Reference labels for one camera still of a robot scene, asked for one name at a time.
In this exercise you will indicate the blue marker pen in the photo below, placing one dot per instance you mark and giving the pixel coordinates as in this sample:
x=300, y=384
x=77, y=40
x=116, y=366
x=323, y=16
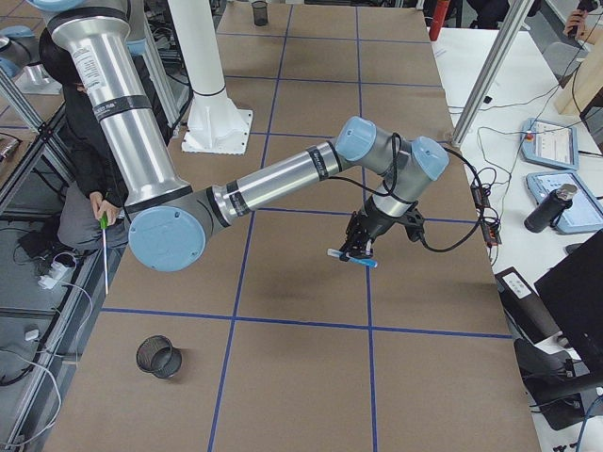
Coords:
x=359, y=261

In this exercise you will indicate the teach pendant tablet near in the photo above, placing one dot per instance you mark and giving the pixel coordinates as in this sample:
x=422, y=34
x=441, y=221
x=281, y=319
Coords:
x=585, y=215

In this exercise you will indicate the brown paper table mat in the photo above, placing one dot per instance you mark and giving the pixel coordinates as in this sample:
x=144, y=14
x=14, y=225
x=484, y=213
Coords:
x=283, y=347

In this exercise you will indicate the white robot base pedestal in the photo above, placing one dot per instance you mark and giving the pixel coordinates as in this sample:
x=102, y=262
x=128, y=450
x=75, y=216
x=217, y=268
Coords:
x=214, y=123

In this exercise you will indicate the black mesh cup far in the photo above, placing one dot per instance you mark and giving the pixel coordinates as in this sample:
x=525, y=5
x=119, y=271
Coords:
x=156, y=355

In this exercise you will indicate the seated person in black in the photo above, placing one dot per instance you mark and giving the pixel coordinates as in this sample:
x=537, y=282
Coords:
x=91, y=215

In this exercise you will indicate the black water bottle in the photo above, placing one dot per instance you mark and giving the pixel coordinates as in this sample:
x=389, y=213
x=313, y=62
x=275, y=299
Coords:
x=549, y=211

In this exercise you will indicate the aluminium frame post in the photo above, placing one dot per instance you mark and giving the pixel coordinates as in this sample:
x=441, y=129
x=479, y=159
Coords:
x=489, y=13

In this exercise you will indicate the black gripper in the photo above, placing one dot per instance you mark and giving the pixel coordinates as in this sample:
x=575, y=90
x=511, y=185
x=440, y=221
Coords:
x=368, y=228

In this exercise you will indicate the black monitor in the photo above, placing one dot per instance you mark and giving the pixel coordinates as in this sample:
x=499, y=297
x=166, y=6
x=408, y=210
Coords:
x=572, y=293

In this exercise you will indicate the black cup near arm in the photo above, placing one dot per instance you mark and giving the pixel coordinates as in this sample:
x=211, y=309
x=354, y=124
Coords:
x=260, y=12

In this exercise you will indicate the teach pendant tablet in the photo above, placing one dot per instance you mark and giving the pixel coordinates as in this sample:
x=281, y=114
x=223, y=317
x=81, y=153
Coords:
x=550, y=144
x=585, y=215

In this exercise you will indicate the red cylinder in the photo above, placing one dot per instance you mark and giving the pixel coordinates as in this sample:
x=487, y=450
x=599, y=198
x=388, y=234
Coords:
x=439, y=16

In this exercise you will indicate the teach pendant tablet far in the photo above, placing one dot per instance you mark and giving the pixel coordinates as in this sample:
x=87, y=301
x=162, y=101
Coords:
x=550, y=144

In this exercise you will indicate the green handled stick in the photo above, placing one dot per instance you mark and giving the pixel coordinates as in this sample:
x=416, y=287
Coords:
x=105, y=254

